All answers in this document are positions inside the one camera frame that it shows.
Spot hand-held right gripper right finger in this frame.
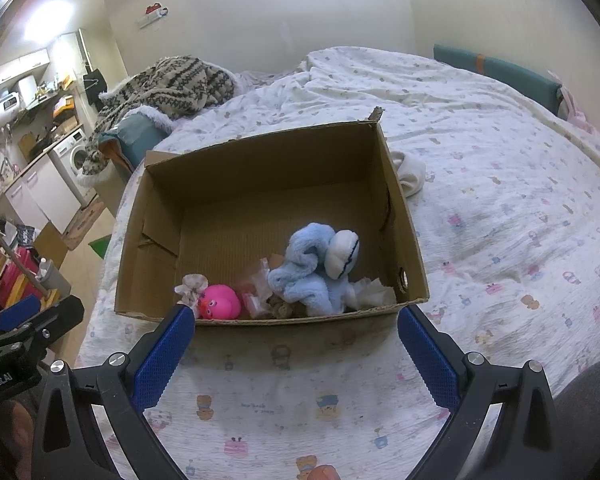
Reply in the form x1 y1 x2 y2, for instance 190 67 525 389
396 304 574 480

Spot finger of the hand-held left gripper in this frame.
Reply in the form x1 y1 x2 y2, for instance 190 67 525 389
0 294 42 335
7 296 86 357

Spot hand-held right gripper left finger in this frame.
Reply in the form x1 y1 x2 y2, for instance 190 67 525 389
32 304 197 480

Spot clear plastic bag white label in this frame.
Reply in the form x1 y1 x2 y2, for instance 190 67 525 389
239 257 276 319

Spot brown beige plush toy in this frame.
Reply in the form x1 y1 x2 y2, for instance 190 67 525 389
267 296 306 319

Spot light blue plush toy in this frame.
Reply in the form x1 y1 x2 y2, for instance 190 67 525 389
267 223 362 317

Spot brown cardboard box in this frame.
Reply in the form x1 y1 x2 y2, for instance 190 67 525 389
114 106 431 327

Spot red bag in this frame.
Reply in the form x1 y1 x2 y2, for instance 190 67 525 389
0 247 39 311

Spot grey waste bin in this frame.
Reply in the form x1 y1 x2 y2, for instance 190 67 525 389
32 257 74 301

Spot crumpled white tissue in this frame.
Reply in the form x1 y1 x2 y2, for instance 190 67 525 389
347 276 397 310

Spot brown doormat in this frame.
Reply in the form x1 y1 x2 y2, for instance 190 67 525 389
60 200 109 252

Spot white kitchen cabinet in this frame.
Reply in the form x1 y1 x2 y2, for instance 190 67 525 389
2 157 84 234

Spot beige bedside box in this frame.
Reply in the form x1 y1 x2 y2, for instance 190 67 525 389
95 170 131 216

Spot white washing machine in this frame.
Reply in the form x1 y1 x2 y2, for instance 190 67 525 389
50 129 99 211

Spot person's grey trouser leg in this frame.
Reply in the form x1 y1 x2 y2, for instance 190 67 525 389
552 357 600 480

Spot white sock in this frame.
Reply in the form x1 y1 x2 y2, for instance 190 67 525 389
391 151 427 199

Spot teal pillow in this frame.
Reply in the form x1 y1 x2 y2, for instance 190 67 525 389
99 112 174 176

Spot hanging black clothes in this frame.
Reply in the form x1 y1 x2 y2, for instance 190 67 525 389
82 67 106 109

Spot black white patterned blanket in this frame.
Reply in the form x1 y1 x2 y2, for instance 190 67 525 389
77 56 237 189

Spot pink cloth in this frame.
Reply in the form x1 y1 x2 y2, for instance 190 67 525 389
555 72 600 157

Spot teal headboard cushion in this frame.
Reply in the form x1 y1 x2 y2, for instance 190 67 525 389
432 43 566 119

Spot white wall cabinet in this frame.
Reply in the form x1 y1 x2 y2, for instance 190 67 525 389
0 47 51 91

